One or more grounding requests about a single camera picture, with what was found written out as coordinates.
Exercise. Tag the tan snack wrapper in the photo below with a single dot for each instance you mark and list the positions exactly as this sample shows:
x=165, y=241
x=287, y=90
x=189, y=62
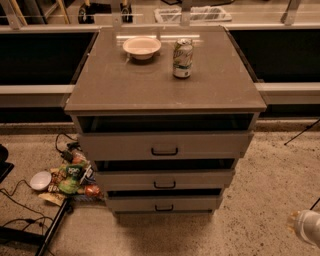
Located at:
x=55, y=198

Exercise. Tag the black stand base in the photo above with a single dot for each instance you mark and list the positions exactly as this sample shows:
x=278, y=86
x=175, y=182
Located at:
x=41, y=241

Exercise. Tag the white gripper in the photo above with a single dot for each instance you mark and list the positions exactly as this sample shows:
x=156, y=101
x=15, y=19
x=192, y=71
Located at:
x=308, y=226

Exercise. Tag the green snack bag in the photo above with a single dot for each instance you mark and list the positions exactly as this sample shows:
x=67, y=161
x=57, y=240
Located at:
x=71, y=183

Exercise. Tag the black tripod leg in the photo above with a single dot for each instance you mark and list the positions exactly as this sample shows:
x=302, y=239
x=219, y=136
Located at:
x=312, y=207

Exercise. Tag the red can on floor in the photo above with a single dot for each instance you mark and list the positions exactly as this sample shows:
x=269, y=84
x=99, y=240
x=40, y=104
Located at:
x=92, y=190

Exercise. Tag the white paper bowl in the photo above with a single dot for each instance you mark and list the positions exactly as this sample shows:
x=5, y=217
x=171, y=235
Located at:
x=141, y=48

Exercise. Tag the grey drawer cabinet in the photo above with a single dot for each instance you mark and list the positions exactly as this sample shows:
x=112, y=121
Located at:
x=112, y=83

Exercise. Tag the white bowl on floor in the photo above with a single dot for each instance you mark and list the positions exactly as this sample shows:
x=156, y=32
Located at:
x=40, y=181

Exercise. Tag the wire mesh basket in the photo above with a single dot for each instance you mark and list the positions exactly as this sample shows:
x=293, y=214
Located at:
x=197, y=15

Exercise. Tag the grey drawer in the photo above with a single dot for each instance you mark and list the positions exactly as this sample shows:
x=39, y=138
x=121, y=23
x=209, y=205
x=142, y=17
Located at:
x=164, y=174
x=164, y=137
x=165, y=201

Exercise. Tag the green white soda can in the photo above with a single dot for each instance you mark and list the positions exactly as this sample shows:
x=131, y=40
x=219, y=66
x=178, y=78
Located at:
x=182, y=58

